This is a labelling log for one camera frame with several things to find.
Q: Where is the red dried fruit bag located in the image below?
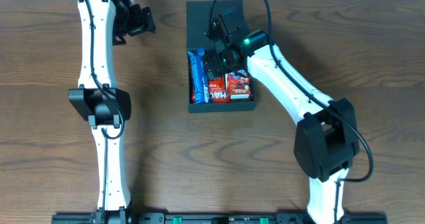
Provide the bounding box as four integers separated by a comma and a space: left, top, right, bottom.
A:
191, 76, 230, 104

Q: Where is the blue cookie roll pack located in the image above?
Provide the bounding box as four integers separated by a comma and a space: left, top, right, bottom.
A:
187, 48, 211, 104

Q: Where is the red Hello Panda box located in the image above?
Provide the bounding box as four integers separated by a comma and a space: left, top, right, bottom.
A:
225, 70, 252, 101

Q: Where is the dark green gift box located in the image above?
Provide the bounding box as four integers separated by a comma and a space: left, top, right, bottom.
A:
186, 0, 257, 113

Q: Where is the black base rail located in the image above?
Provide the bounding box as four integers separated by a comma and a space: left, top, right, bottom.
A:
51, 211, 388, 224

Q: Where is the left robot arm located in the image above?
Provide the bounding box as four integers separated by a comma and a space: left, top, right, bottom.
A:
52, 0, 156, 223

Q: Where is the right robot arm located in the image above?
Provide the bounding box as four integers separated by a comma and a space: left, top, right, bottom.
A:
204, 8, 359, 223

